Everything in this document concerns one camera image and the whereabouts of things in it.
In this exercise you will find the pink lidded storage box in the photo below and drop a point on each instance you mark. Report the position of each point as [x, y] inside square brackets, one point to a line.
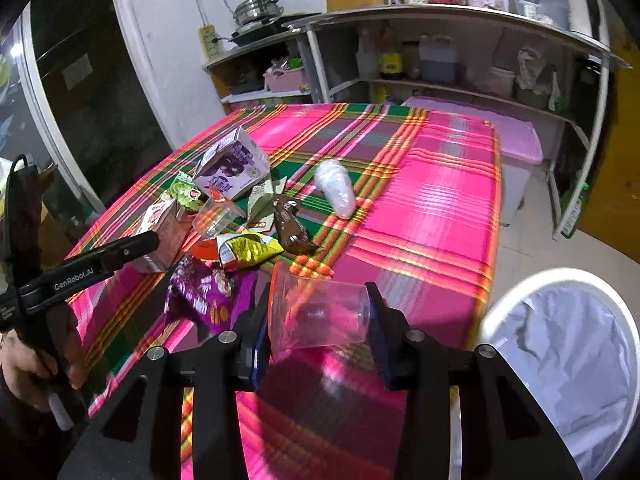
[515, 145]

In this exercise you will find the pink basket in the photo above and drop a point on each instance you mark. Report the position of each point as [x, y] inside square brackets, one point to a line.
[285, 80]

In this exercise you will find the brown snack wrapper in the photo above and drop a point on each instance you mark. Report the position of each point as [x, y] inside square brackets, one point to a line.
[291, 225]

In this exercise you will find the clear plastic container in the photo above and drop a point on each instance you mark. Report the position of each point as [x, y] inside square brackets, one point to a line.
[492, 82]

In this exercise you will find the yellow red snack packet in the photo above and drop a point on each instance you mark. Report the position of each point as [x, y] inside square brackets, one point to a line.
[246, 251]

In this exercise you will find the green printed wrapper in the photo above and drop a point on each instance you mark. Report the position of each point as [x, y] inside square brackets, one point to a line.
[185, 192]

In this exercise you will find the pink plaid tablecloth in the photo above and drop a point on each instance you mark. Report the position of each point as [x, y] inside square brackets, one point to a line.
[425, 210]

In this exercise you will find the dark liquid jug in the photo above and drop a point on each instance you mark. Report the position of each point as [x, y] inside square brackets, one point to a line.
[438, 62]

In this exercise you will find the steel pot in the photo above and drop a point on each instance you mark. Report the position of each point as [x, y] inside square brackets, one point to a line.
[257, 10]

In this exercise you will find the small white shelf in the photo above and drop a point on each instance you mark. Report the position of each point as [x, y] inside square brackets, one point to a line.
[240, 55]

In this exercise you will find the white shelf unit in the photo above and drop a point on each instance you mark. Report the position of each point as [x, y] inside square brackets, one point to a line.
[450, 12]

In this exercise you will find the white plastic bag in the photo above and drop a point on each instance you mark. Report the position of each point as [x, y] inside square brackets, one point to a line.
[535, 77]

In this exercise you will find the paper towel roll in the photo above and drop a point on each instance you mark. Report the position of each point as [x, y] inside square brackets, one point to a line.
[579, 10]

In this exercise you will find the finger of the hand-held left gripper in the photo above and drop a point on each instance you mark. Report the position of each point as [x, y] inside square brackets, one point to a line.
[135, 247]

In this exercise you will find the purple snack bag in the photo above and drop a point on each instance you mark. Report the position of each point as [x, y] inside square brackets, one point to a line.
[200, 295]

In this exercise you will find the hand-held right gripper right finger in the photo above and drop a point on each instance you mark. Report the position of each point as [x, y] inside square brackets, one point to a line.
[380, 342]

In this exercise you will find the yellow label bottle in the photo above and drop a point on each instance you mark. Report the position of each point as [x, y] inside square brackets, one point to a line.
[391, 60]

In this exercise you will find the person's left hand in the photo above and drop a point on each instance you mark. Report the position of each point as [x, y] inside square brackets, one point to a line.
[20, 375]

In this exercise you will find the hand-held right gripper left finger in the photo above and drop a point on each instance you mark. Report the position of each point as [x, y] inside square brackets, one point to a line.
[260, 350]

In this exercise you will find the white trash bin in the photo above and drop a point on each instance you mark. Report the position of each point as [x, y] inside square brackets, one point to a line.
[560, 360]

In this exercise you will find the small clear plastic cup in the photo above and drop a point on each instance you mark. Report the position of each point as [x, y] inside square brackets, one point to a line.
[215, 219]

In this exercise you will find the white framed glass door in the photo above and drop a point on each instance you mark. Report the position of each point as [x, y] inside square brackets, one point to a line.
[15, 110]

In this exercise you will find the purple drink carton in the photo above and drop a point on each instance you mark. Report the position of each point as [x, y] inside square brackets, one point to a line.
[235, 160]

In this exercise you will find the clear plastic bottle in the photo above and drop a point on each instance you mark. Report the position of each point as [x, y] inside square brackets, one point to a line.
[367, 57]

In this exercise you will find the clear storage box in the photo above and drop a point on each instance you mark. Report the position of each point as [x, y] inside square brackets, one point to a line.
[540, 2]

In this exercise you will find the pink drink carton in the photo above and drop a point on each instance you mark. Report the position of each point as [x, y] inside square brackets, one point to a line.
[167, 225]

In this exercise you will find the yellow power strip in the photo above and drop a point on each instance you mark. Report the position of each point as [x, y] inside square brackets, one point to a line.
[209, 42]

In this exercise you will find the black induction cooker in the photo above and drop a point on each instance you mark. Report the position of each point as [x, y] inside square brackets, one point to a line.
[270, 27]

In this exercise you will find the pale green wrapper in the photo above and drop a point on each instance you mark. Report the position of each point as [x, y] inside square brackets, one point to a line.
[261, 200]

